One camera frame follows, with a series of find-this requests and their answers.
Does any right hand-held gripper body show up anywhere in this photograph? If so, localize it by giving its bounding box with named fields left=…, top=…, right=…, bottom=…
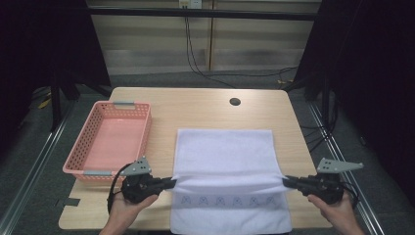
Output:
left=301, top=157, right=365, bottom=206

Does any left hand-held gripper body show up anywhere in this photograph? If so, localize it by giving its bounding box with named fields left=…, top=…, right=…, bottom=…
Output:
left=120, top=155, right=164, bottom=206

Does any pink plastic basket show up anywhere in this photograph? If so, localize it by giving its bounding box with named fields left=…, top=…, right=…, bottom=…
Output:
left=62, top=100, right=153, bottom=183

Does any white patterned towel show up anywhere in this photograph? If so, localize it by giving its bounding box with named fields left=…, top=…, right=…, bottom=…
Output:
left=169, top=127, right=294, bottom=235

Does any person's left hand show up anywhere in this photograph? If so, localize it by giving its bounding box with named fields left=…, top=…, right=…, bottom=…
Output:
left=107, top=192, right=160, bottom=235

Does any person's right hand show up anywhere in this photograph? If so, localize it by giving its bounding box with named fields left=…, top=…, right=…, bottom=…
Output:
left=306, top=191, right=356, bottom=231

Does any black curtain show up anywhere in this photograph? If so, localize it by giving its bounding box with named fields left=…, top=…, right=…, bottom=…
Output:
left=0, top=0, right=113, bottom=161
left=283, top=0, right=415, bottom=209

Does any black metal stand leg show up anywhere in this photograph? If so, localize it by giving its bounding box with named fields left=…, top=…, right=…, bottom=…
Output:
left=49, top=76, right=64, bottom=132

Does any yellow floor item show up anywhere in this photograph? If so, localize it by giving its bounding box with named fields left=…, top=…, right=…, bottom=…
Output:
left=37, top=97, right=53, bottom=110

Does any black horizontal metal bar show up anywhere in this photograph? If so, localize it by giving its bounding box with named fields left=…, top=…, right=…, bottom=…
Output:
left=85, top=6, right=323, bottom=22

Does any left hand-held gripper black cable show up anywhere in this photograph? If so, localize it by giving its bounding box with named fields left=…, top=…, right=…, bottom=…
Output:
left=106, top=162, right=135, bottom=215

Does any metal floor rail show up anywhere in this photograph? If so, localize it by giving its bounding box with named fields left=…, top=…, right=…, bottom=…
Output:
left=0, top=97, right=77, bottom=235
left=307, top=101, right=387, bottom=235

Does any black floor cable bundle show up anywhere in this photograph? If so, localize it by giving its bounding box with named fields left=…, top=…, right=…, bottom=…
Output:
left=299, top=94, right=340, bottom=154

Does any black cable along floor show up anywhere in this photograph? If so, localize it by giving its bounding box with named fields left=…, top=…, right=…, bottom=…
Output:
left=205, top=66, right=299, bottom=79

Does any black hanging wall cable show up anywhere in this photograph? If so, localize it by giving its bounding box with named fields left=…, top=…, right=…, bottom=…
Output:
left=183, top=16, right=237, bottom=89

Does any white wall socket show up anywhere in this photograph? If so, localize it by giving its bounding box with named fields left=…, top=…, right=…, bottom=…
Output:
left=178, top=0, right=204, bottom=10

